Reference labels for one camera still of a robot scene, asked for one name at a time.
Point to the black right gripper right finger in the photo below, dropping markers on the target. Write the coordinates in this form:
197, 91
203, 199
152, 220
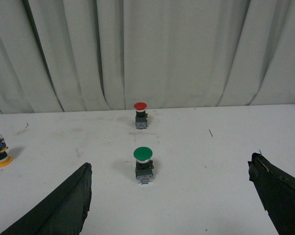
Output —
276, 190

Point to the green push button switch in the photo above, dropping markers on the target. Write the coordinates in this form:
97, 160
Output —
144, 165

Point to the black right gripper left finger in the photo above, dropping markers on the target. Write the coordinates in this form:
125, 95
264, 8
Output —
62, 212

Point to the white curtain backdrop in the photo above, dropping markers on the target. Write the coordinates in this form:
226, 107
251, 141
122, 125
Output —
89, 55

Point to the red push button switch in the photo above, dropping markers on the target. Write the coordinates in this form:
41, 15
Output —
141, 121

